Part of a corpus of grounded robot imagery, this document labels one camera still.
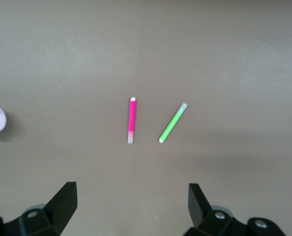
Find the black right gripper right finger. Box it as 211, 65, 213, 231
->
184, 182, 250, 236

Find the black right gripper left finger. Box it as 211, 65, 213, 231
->
3, 181, 78, 236

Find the pink highlighter pen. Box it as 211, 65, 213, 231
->
127, 96, 138, 145

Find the green highlighter pen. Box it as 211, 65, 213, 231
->
158, 102, 189, 144

